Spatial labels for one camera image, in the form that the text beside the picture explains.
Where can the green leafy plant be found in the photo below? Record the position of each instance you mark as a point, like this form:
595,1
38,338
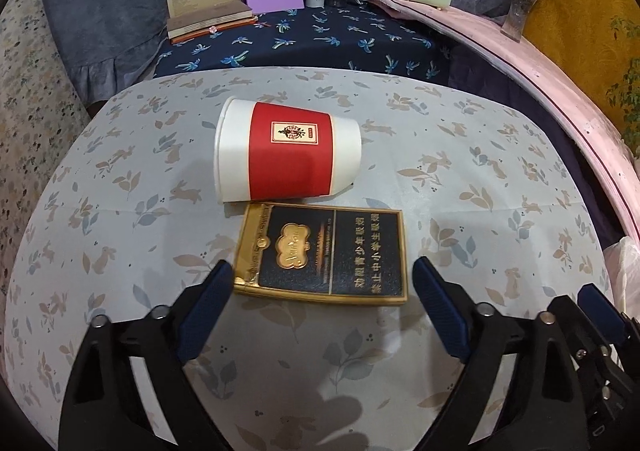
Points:
627,76

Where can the pink cloth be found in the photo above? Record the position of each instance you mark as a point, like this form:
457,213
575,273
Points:
550,66

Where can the navy floral cloth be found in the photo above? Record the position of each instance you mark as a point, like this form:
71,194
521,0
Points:
310,46

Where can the black and gold cigarette box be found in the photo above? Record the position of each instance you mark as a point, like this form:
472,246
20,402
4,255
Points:
325,256

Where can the red and white paper cup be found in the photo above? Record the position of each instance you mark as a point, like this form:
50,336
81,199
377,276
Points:
290,156

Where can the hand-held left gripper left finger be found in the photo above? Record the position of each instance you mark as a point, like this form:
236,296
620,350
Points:
205,316

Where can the white plastic bag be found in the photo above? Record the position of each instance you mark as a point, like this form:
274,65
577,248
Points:
625,271

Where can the brown notebook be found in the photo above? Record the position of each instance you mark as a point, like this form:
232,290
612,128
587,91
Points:
210,23

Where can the glass vase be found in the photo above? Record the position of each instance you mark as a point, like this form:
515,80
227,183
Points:
517,18

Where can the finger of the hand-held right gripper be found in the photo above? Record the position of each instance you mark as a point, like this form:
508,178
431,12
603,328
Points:
600,306
570,326

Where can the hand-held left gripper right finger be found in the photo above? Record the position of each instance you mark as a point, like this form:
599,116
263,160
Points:
440,311

